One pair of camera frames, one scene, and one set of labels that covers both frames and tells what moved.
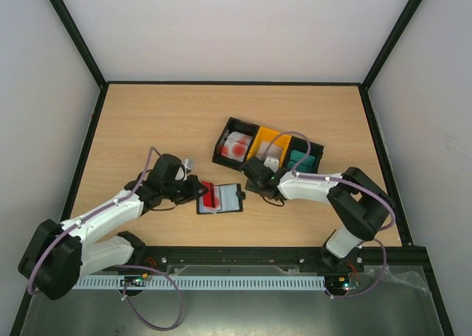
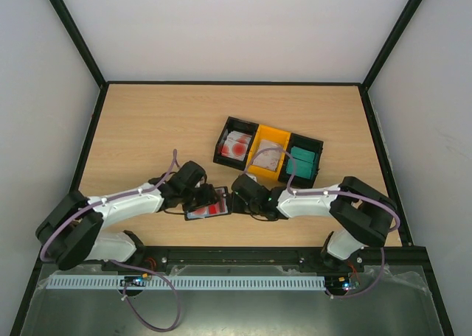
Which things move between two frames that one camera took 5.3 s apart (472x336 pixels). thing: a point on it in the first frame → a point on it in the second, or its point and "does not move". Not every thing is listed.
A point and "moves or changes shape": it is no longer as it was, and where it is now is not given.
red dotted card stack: (236, 146) does not move
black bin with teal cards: (298, 149) does not move
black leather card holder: (223, 198) moves or changes shape
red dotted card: (217, 201) → (198, 213)
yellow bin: (271, 136) does not move
